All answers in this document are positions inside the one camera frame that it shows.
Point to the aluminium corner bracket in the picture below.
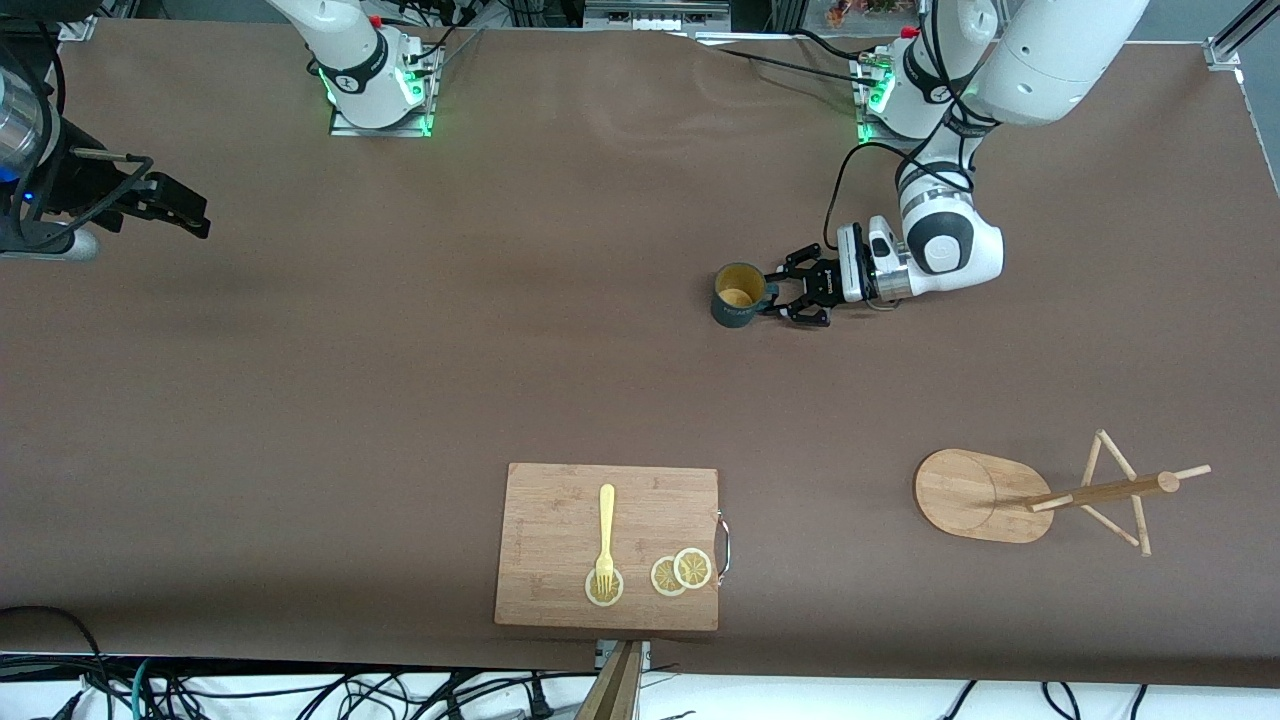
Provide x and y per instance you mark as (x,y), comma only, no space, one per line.
(78,28)

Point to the wooden post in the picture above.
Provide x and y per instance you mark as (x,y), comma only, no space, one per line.
(615,695)

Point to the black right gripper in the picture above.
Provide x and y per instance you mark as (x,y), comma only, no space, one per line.
(88,187)

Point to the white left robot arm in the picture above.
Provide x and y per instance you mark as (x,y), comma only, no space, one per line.
(945,250)

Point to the yellow plastic fork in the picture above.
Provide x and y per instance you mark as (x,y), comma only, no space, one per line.
(606,520)

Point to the metal post bracket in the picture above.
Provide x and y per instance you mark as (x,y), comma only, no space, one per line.
(603,652)

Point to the lemon slice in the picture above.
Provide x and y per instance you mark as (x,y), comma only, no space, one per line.
(662,580)
(693,568)
(615,592)

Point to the teal cup yellow inside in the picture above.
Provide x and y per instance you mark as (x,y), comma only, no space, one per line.
(738,300)

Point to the wooden cup rack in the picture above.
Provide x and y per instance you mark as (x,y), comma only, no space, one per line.
(970,495)

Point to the brown table cover sheet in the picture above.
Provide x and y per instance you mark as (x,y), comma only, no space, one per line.
(500,300)

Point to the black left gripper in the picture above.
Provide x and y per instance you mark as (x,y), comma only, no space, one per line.
(826,281)

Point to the aluminium profile bar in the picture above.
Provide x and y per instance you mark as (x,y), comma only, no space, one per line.
(1240,35)

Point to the aluminium arm base plate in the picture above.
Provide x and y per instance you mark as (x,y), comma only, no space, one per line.
(880,143)
(380,131)

